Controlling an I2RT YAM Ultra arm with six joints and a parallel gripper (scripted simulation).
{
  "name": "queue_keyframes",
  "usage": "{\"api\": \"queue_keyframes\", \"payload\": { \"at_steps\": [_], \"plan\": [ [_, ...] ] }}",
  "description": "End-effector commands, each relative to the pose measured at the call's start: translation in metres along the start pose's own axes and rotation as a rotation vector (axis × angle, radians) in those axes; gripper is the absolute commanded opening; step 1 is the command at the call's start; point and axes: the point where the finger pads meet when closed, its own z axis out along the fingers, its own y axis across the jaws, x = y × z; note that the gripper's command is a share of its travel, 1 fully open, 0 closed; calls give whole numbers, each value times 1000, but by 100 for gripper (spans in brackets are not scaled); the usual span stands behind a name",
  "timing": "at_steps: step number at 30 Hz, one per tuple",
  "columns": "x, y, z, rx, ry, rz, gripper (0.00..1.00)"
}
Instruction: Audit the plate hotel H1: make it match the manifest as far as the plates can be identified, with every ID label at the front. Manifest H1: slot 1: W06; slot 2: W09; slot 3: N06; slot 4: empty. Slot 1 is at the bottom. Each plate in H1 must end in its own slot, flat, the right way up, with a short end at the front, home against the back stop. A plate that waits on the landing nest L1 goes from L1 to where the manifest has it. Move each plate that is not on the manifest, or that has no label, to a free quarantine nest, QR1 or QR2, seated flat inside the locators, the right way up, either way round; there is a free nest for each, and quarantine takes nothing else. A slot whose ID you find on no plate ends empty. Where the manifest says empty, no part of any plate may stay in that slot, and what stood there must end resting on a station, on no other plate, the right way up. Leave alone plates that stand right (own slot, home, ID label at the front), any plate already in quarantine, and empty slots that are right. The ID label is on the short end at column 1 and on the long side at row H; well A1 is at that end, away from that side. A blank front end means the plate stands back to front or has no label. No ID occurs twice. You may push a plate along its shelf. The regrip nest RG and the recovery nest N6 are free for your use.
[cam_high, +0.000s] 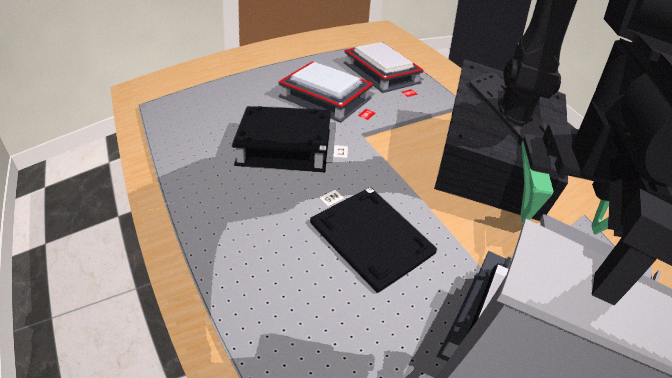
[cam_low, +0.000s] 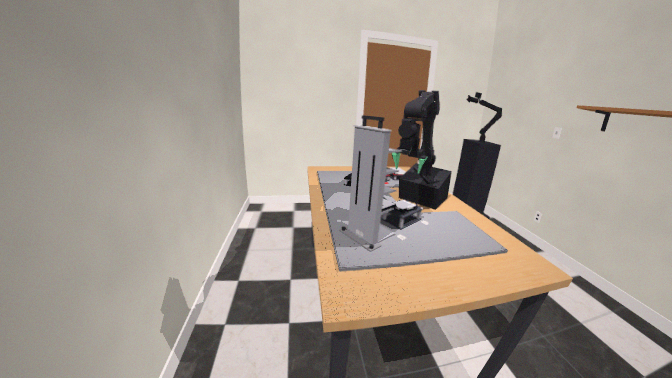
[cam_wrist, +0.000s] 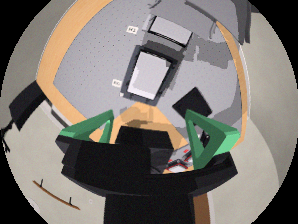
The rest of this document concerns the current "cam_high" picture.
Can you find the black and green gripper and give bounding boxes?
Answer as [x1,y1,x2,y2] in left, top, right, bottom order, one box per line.
[521,90,625,235]

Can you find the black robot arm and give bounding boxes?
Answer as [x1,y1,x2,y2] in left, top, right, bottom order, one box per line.
[470,0,672,237]

